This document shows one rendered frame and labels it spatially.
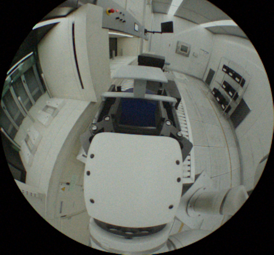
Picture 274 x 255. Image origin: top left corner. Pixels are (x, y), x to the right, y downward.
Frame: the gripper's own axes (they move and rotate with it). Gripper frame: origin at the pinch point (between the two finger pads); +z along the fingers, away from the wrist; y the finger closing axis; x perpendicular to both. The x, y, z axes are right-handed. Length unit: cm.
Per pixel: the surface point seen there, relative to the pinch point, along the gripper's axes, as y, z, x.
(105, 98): -10.9, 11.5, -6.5
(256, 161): 264, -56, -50
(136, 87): -1.0, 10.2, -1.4
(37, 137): -51, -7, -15
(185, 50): 186, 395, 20
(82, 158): -25.3, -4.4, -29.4
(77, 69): -30.0, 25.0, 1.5
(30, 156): -53, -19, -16
